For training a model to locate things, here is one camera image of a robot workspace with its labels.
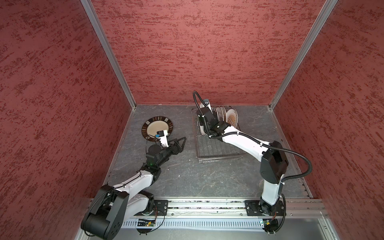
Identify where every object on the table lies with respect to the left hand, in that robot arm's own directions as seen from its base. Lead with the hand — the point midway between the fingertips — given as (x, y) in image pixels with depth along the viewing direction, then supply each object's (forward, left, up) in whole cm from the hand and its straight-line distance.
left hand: (182, 141), depth 82 cm
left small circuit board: (-37, +17, -17) cm, 44 cm away
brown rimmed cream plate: (+20, +26, -15) cm, 36 cm away
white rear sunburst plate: (+21, -32, -3) cm, 38 cm away
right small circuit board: (-37, -45, -16) cm, 60 cm away
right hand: (+14, -14, +7) cm, 21 cm away
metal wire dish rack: (+2, -17, -14) cm, 22 cm away
